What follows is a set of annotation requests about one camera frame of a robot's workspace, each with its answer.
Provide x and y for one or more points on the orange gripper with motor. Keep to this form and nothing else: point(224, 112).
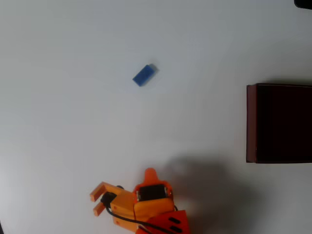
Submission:
point(151, 205)

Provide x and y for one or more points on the small blue block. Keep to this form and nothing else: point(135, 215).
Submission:
point(143, 76)

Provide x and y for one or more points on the dark red box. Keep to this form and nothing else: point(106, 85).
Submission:
point(282, 124)

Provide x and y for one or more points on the black object at edge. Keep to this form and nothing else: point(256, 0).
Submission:
point(304, 3)

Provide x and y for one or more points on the light orange camera mount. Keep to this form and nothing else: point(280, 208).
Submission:
point(122, 202)

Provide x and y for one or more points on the small black camera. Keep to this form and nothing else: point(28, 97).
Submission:
point(107, 197)

